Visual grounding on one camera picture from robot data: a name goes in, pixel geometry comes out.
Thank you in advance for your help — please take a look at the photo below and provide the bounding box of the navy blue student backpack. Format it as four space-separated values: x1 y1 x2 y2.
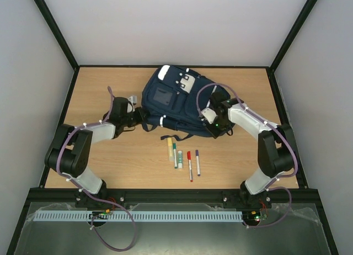
141 65 230 141

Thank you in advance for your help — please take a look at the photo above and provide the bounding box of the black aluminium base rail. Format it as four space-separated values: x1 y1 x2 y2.
27 187 320 210

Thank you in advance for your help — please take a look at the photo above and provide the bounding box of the purple marker pen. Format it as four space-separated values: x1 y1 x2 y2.
195 150 201 176

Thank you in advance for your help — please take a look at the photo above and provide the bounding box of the red marker pen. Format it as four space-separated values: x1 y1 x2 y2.
187 151 193 182

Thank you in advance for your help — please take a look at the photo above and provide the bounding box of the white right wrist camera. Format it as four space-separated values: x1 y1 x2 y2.
201 108 218 124

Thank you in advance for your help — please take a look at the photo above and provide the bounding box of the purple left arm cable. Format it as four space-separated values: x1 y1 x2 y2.
56 86 137 252

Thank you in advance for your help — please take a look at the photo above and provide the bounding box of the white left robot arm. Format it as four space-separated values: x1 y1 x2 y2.
45 97 149 194

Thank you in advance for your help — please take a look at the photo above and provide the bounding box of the green marker pen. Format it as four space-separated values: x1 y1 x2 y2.
172 143 178 169

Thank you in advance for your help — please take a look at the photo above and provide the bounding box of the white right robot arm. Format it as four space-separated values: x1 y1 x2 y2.
201 92 298 206

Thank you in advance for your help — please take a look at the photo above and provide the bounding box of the light blue cable duct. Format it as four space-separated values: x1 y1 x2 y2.
33 210 243 222

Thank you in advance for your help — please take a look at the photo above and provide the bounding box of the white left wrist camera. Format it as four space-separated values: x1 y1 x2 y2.
128 95 137 105

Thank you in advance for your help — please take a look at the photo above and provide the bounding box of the yellow highlighter pen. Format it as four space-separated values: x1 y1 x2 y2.
167 137 174 162

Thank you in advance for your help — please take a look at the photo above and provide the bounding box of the white glue stick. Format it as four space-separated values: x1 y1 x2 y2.
178 150 183 169

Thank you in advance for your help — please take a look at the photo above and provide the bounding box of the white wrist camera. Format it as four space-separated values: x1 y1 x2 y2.
128 95 137 105
201 108 218 124

